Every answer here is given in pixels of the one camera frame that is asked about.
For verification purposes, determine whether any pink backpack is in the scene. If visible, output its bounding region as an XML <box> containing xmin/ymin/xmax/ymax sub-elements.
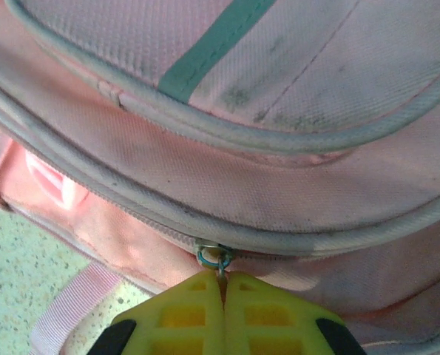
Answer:
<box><xmin>0</xmin><ymin>0</ymin><xmax>440</xmax><ymax>355</ymax></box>

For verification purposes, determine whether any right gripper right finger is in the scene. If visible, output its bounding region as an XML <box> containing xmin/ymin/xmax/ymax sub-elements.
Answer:
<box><xmin>223</xmin><ymin>271</ymin><xmax>368</xmax><ymax>355</ymax></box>

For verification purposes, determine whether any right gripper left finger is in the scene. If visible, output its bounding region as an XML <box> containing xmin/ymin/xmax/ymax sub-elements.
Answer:
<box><xmin>88</xmin><ymin>271</ymin><xmax>227</xmax><ymax>355</ymax></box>

